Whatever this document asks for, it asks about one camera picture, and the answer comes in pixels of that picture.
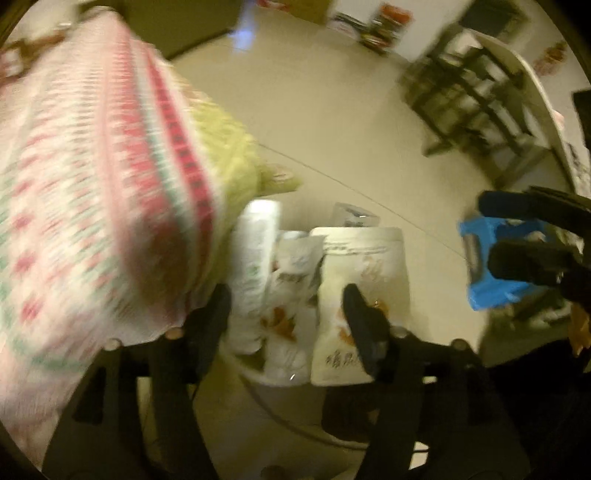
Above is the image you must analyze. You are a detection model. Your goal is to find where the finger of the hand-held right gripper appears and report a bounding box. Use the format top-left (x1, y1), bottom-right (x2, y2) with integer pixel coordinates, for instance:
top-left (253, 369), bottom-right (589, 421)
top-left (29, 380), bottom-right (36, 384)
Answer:
top-left (478, 187), bottom-right (591, 223)
top-left (487, 239), bottom-right (591, 289)

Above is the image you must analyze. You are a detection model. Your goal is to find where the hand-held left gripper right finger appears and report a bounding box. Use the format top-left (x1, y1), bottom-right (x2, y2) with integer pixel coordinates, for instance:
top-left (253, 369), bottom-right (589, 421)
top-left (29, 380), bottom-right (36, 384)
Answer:
top-left (342, 282), bottom-right (532, 480)

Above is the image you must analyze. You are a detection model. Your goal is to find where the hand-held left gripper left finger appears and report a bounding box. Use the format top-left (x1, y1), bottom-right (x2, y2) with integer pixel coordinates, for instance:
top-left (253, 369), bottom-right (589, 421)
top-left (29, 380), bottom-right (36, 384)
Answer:
top-left (41, 282), bottom-right (232, 480)

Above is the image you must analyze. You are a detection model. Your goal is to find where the white snack bag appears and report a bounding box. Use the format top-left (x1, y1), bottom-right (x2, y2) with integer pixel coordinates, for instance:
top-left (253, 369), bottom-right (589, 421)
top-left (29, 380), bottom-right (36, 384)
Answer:
top-left (259, 231), bottom-right (324, 386)
top-left (309, 226), bottom-right (411, 387)

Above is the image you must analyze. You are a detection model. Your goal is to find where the blue plastic stool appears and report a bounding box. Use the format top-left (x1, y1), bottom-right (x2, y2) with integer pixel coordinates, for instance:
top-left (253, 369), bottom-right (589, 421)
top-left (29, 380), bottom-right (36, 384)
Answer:
top-left (457, 217), bottom-right (561, 312)

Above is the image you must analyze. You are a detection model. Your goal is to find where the white table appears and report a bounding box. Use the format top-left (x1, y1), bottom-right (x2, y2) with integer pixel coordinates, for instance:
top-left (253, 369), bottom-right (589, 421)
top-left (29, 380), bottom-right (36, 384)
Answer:
top-left (480, 34), bottom-right (591, 195)

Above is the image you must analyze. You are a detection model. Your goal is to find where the dark wooden chair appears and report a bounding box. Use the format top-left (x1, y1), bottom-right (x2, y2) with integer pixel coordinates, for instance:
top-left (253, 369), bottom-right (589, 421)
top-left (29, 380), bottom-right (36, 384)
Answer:
top-left (399, 23), bottom-right (550, 185)

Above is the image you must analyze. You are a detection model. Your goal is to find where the dark clothing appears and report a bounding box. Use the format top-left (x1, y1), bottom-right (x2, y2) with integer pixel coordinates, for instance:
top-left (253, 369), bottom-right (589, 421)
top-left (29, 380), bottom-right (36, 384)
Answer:
top-left (480, 323), bottom-right (591, 480)

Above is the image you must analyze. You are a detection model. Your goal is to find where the yellow-green cloth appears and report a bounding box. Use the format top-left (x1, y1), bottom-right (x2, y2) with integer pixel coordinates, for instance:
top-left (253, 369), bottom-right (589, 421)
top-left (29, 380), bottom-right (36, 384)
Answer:
top-left (185, 88), bottom-right (303, 278)

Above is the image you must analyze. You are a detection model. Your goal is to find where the pink patterned tablecloth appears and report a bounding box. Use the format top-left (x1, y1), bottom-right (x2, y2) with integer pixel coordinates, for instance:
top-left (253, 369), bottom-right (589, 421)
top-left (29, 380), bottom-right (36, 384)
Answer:
top-left (0, 9), bottom-right (222, 457)

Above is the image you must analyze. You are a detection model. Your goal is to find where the stack of magazines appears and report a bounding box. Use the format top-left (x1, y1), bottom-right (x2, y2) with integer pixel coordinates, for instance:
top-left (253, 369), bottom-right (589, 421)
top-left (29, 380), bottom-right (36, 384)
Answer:
top-left (330, 11), bottom-right (368, 37)

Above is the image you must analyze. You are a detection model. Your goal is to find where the cardboard box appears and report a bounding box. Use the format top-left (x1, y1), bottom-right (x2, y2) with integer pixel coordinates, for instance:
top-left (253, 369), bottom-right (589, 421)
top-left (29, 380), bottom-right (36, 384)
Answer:
top-left (295, 0), bottom-right (338, 26)

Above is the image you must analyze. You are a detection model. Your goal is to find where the dark cabinet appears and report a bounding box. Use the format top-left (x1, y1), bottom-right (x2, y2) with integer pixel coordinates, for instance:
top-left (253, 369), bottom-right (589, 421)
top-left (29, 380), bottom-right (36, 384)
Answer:
top-left (99, 0), bottom-right (250, 58)

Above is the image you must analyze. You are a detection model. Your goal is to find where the black cable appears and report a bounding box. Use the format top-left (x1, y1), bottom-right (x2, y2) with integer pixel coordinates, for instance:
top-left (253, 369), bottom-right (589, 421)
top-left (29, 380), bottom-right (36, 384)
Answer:
top-left (238, 371), bottom-right (430, 450)

